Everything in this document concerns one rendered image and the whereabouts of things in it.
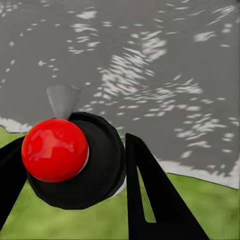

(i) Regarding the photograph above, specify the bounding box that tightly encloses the insectifuge atomizer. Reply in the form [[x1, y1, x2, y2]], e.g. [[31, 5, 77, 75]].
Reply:
[[21, 84, 127, 210]]

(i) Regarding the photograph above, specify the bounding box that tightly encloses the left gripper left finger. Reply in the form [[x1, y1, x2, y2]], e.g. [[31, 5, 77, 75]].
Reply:
[[0, 136, 28, 231]]

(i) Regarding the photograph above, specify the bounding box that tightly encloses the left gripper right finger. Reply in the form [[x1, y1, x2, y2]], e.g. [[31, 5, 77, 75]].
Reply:
[[125, 133, 210, 240]]

